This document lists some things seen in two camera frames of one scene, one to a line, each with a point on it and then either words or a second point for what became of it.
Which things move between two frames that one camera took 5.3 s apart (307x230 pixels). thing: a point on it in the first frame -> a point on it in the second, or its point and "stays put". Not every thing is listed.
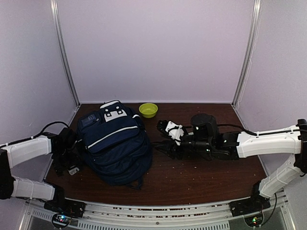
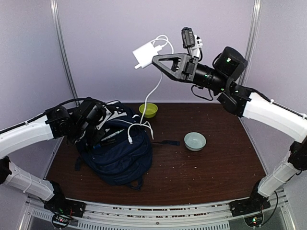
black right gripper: x=175 y=143 -> x=188 y=68
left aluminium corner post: x=54 y=5 stays put
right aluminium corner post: x=256 y=13 stays put
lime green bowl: x=148 y=110 stays put
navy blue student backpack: x=114 y=143 stays put
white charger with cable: x=73 y=170 -> x=147 y=57
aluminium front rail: x=207 y=216 stays put
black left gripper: x=66 y=162 -> x=91 y=133
